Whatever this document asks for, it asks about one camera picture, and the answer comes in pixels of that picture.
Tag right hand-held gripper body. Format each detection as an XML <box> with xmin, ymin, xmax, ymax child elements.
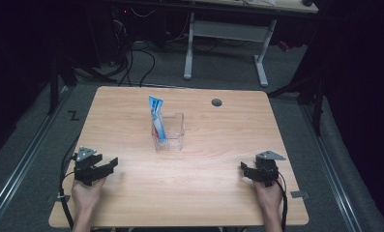
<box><xmin>251</xmin><ymin>150</ymin><xmax>287</xmax><ymax>189</ymax></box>

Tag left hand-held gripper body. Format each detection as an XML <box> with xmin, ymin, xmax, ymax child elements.
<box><xmin>73</xmin><ymin>146</ymin><xmax>104</xmax><ymax>188</ymax></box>

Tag blue and white toothpaste tube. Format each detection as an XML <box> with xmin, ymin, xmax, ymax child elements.
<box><xmin>148</xmin><ymin>95</ymin><xmax>167</xmax><ymax>144</ymax></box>

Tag clear plastic box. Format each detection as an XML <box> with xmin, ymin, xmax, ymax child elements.
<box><xmin>151</xmin><ymin>112</ymin><xmax>185</xmax><ymax>152</ymax></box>

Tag person's right hand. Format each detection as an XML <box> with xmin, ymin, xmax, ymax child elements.
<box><xmin>251</xmin><ymin>178</ymin><xmax>284</xmax><ymax>211</ymax></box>

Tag person's left hand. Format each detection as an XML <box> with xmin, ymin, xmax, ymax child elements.
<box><xmin>71</xmin><ymin>176</ymin><xmax>107</xmax><ymax>211</ymax></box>

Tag black floor tape mark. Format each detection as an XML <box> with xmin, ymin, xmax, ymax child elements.
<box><xmin>67</xmin><ymin>109</ymin><xmax>81</xmax><ymax>122</ymax></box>

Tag black metal stand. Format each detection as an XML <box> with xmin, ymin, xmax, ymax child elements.
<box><xmin>267</xmin><ymin>75</ymin><xmax>327</xmax><ymax>137</ymax></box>
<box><xmin>46</xmin><ymin>56</ymin><xmax>118</xmax><ymax>116</ymax></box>

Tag small red object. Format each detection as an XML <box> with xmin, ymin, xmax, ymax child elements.
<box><xmin>277</xmin><ymin>40</ymin><xmax>291</xmax><ymax>53</ymax></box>

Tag desk with white legs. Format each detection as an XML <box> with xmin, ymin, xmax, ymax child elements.
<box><xmin>182</xmin><ymin>0</ymin><xmax>320</xmax><ymax>88</ymax></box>

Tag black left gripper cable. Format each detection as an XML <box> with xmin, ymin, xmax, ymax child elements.
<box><xmin>59</xmin><ymin>137</ymin><xmax>81</xmax><ymax>230</ymax></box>

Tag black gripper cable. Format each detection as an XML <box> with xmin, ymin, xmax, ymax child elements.
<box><xmin>274</xmin><ymin>176</ymin><xmax>289</xmax><ymax>232</ymax></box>
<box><xmin>59</xmin><ymin>137</ymin><xmax>81</xmax><ymax>230</ymax></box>

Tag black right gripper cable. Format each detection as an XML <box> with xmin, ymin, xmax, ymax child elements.
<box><xmin>274</xmin><ymin>176</ymin><xmax>289</xmax><ymax>232</ymax></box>

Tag metal floor rail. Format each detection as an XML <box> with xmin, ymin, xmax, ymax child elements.
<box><xmin>0</xmin><ymin>86</ymin><xmax>75</xmax><ymax>228</ymax></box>
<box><xmin>299</xmin><ymin>103</ymin><xmax>366</xmax><ymax>232</ymax></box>

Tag black floor cables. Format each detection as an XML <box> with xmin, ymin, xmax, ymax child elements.
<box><xmin>112</xmin><ymin>8</ymin><xmax>157</xmax><ymax>88</ymax></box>

